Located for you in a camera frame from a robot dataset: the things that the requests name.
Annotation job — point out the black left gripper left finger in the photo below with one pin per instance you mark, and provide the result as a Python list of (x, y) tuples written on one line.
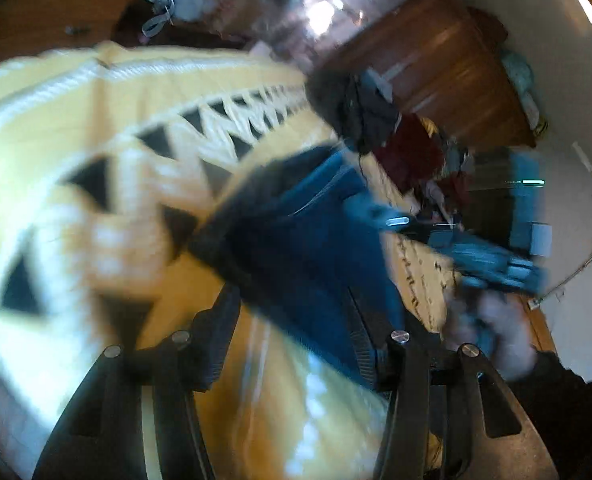
[(99, 434)]

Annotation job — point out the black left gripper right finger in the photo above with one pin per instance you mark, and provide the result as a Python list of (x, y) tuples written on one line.
[(450, 413)]

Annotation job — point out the dark blue pants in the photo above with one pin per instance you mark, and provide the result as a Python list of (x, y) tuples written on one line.
[(285, 240)]

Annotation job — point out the pile of clothes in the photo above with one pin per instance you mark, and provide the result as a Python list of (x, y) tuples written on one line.
[(414, 153)]

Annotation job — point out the brown wooden wardrobe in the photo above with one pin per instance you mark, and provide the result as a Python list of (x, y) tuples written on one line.
[(433, 55)]

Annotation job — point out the yellow patterned bed cover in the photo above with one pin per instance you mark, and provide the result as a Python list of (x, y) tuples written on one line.
[(110, 160)]

